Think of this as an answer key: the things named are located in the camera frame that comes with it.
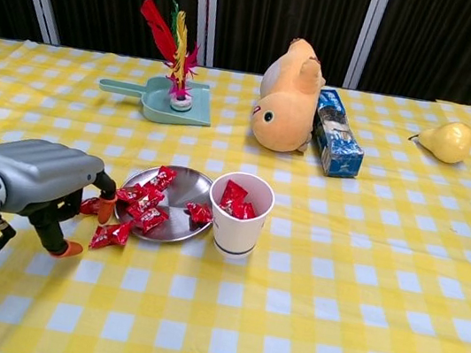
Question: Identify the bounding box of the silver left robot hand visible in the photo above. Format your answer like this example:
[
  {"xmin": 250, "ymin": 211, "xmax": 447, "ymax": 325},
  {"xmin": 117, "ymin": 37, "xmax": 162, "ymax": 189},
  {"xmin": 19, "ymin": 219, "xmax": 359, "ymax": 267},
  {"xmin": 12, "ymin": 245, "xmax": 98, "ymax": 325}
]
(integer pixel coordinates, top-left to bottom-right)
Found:
[{"xmin": 0, "ymin": 132, "xmax": 127, "ymax": 266}]

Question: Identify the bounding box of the white paper cup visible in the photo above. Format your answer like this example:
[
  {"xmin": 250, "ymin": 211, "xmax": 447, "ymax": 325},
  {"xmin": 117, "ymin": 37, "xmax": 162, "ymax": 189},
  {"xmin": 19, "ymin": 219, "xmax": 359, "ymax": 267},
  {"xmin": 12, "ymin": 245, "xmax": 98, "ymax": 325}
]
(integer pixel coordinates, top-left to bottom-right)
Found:
[{"xmin": 199, "ymin": 167, "xmax": 279, "ymax": 266}]

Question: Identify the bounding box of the teal plastic dustpan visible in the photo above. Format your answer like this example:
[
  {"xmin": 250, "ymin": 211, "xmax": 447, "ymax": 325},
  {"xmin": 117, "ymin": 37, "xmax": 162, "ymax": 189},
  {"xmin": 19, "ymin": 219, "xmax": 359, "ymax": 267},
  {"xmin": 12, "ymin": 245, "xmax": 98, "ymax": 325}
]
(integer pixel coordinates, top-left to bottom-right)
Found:
[{"xmin": 93, "ymin": 66, "xmax": 218, "ymax": 132}]

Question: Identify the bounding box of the round steel plate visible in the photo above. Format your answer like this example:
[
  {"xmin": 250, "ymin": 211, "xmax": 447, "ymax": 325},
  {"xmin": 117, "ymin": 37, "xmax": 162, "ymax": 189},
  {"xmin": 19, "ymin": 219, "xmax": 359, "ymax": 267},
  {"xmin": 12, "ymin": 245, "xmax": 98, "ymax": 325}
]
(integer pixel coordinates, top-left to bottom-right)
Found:
[{"xmin": 109, "ymin": 157, "xmax": 221, "ymax": 251}]

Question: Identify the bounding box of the yellow plush toy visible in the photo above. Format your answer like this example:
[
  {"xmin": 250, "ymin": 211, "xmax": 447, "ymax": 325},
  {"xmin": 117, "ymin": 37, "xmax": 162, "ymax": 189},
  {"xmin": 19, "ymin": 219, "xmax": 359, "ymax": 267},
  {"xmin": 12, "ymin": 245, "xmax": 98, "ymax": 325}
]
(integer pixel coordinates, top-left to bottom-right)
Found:
[{"xmin": 245, "ymin": 32, "xmax": 333, "ymax": 158}]

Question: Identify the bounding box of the blue cookie box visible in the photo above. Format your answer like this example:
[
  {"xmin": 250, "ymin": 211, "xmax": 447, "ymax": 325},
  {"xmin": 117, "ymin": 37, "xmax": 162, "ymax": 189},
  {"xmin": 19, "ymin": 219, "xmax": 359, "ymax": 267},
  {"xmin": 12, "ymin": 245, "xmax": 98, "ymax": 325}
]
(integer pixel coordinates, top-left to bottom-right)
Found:
[{"xmin": 305, "ymin": 86, "xmax": 374, "ymax": 182}]

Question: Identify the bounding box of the black pleated curtain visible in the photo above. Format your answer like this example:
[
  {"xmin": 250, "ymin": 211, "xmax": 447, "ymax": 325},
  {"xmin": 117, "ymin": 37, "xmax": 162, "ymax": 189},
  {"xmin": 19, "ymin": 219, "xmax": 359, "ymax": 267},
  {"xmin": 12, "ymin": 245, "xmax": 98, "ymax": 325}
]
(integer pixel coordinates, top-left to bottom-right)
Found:
[{"xmin": 0, "ymin": 0, "xmax": 471, "ymax": 111}]

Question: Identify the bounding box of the yellow pear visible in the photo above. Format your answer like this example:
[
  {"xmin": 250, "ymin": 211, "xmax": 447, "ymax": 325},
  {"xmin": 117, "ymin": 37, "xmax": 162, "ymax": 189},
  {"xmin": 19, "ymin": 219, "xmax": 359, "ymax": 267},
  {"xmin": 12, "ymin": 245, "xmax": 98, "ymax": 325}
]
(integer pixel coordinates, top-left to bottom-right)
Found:
[{"xmin": 405, "ymin": 114, "xmax": 471, "ymax": 168}]

